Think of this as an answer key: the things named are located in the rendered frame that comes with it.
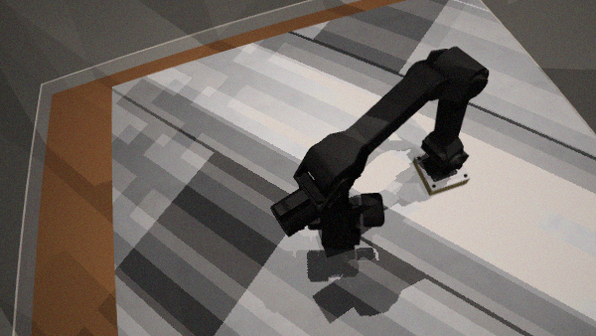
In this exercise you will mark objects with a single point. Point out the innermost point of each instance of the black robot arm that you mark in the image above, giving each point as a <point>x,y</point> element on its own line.
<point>338,160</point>

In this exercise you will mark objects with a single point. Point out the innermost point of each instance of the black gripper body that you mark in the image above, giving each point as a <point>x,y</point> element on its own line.
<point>372,209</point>

